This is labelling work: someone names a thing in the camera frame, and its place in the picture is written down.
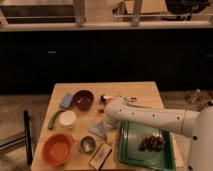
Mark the light blue towel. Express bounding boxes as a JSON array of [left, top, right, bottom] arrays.
[[88, 123, 107, 139]]

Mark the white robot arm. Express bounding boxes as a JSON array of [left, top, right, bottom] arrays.
[[104, 96, 213, 171]]

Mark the white paper cup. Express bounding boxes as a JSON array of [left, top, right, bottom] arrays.
[[59, 111, 77, 129]]

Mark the dark red bowl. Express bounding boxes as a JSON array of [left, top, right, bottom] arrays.
[[73, 90, 94, 111]]

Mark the blue sponge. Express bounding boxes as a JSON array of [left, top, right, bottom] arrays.
[[59, 93, 73, 109]]

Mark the green plastic tray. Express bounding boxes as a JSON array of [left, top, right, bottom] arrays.
[[118, 104, 177, 171]]

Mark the wooden table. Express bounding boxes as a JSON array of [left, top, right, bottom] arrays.
[[30, 81, 184, 171]]

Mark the small metal bowl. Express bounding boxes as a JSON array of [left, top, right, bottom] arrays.
[[80, 136, 96, 153]]

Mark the green cucumber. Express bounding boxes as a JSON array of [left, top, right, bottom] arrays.
[[48, 110, 64, 130]]

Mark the bunch of dark grapes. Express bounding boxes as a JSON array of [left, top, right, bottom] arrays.
[[139, 135, 166, 151]]

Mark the wooden block with black strip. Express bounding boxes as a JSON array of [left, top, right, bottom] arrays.
[[89, 143, 112, 170]]

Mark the orange plastic bowl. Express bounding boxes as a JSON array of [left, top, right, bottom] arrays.
[[42, 133, 74, 167]]

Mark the metal window rail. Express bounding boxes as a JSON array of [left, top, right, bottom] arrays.
[[0, 0, 213, 31]]

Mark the black chair frame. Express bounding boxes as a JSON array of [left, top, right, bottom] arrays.
[[0, 110, 33, 165]]

